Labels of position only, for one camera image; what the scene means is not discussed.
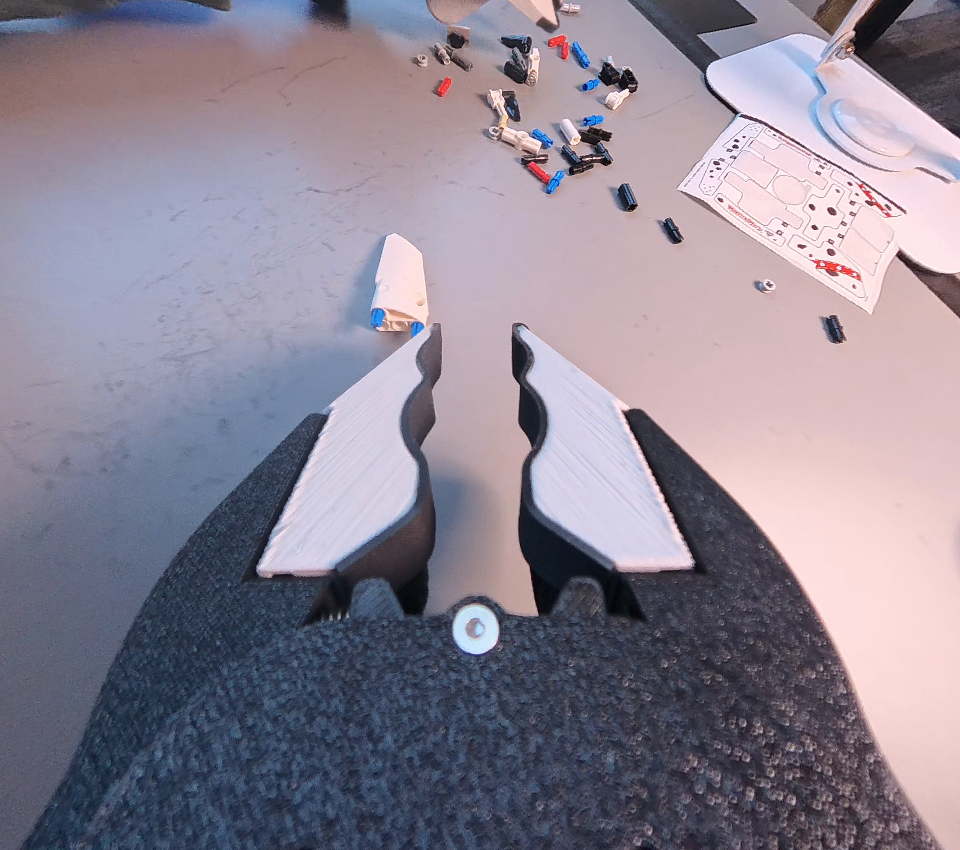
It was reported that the pile of small toy parts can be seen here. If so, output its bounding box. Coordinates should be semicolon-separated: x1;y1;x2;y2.
412;1;641;196

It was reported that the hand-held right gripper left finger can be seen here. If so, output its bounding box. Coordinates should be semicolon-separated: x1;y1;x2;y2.
255;324;444;577

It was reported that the grey desk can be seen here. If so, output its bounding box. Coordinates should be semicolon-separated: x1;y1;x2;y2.
0;0;960;836

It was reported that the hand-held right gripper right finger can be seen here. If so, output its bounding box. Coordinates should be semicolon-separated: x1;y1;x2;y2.
510;323;696;574

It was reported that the white toy panel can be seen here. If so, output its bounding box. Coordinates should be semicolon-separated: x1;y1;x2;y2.
369;232;431;340

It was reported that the white book stand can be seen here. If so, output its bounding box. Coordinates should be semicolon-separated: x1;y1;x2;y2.
705;0;960;275

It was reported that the white sticker sheet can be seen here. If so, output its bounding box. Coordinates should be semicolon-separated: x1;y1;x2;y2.
677;113;907;316

